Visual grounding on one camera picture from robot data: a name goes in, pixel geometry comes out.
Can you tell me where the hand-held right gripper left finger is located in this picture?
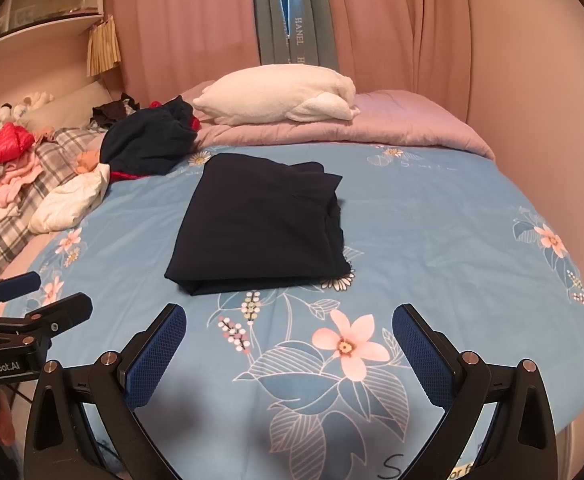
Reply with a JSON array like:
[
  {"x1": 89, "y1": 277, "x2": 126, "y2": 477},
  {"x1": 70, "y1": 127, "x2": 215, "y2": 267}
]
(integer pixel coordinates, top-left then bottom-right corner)
[{"x1": 24, "y1": 304, "x2": 188, "y2": 480}]

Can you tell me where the pink quilt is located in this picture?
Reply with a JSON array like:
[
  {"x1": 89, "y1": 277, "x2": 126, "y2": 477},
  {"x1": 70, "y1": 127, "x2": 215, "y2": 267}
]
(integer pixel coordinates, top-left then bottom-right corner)
[{"x1": 179, "y1": 80, "x2": 495, "y2": 161}]

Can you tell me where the navy garment with red trim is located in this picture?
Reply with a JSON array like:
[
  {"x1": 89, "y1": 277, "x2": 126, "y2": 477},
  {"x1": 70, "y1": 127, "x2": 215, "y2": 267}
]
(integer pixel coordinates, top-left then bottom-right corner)
[{"x1": 99, "y1": 96, "x2": 200, "y2": 183}]

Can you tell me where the blue floral bedsheet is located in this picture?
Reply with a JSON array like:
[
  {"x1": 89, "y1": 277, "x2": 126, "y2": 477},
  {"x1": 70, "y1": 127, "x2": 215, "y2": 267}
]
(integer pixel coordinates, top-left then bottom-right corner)
[{"x1": 0, "y1": 142, "x2": 584, "y2": 480}]

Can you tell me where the beige pleated hanging cloth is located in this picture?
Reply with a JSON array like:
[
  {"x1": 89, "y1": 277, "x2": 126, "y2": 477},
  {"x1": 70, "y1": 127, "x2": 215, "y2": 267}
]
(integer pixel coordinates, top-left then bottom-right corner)
[{"x1": 87, "y1": 15, "x2": 122, "y2": 77}]

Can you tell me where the pink curtain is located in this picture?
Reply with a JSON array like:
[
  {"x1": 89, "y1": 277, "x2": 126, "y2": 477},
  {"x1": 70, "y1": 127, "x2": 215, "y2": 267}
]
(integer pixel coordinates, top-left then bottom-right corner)
[
  {"x1": 103, "y1": 0, "x2": 263, "y2": 98},
  {"x1": 329, "y1": 0, "x2": 473, "y2": 121}
]

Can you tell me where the black garment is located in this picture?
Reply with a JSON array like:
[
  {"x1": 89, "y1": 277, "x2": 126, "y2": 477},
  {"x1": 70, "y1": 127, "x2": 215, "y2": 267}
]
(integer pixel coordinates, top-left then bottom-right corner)
[{"x1": 91, "y1": 92, "x2": 138, "y2": 128}]

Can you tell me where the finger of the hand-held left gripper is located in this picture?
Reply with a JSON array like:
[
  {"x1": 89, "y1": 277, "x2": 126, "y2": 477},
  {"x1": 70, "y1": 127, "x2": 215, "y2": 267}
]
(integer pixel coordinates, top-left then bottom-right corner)
[
  {"x1": 0, "y1": 271, "x2": 42, "y2": 318},
  {"x1": 0, "y1": 292, "x2": 94, "y2": 350}
]

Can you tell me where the pile of mixed clothes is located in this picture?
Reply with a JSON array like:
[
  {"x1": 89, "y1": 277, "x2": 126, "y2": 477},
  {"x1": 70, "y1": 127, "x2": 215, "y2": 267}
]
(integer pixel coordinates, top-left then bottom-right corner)
[{"x1": 0, "y1": 127, "x2": 108, "y2": 273}]

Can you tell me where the grey curtain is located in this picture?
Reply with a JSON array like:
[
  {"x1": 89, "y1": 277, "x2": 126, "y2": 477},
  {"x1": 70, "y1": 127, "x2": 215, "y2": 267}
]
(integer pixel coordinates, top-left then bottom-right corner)
[{"x1": 249, "y1": 0, "x2": 340, "y2": 68}]

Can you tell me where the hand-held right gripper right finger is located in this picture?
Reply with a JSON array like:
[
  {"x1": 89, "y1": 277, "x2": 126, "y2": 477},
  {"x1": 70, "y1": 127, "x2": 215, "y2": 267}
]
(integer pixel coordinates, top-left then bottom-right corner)
[{"x1": 392, "y1": 304, "x2": 559, "y2": 480}]

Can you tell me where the beige headboard cushion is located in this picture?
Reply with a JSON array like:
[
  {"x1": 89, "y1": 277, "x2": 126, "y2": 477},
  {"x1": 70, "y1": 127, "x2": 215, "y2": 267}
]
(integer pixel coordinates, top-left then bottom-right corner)
[{"x1": 19, "y1": 82, "x2": 108, "y2": 133}]

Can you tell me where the white fluffy pillow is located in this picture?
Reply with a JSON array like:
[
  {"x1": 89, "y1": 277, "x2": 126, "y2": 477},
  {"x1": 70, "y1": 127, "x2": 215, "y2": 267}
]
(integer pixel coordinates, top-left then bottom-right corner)
[{"x1": 192, "y1": 65, "x2": 363, "y2": 126}]

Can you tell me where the white garment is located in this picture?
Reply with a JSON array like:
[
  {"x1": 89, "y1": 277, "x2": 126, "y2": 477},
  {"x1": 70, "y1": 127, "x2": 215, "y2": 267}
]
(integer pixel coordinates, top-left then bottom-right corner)
[{"x1": 27, "y1": 162, "x2": 112, "y2": 235}]

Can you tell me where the navy blue jacket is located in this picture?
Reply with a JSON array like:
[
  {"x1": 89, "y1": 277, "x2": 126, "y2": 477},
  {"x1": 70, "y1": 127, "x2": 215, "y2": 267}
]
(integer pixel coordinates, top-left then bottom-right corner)
[{"x1": 164, "y1": 154, "x2": 355, "y2": 297}]

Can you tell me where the pink clothes pile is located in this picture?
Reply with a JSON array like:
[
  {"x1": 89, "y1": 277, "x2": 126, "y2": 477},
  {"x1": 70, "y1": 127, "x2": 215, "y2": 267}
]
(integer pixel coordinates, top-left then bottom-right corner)
[{"x1": 0, "y1": 152, "x2": 43, "y2": 211}]

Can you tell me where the white plush toy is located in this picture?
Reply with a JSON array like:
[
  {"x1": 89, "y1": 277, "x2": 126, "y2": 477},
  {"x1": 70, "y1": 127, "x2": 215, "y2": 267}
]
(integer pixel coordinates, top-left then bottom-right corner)
[{"x1": 0, "y1": 91, "x2": 55, "y2": 121}]

